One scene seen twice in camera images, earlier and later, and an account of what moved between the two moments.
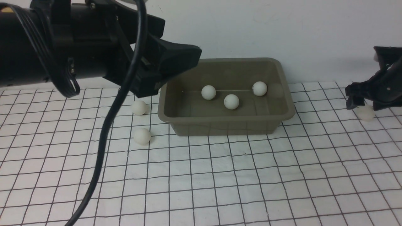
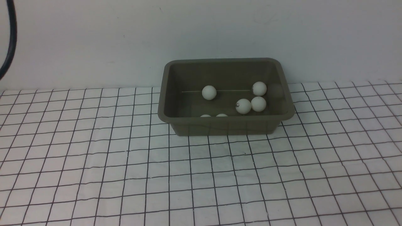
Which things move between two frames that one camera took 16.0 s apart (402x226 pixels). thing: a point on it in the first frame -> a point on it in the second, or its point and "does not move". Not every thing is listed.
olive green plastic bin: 225,96 does not move
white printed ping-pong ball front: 366,112 -> 243,106
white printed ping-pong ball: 259,88 does not move
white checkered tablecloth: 329,165 does not move
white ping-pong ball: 208,92 does not move
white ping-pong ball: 231,101 -> 258,104
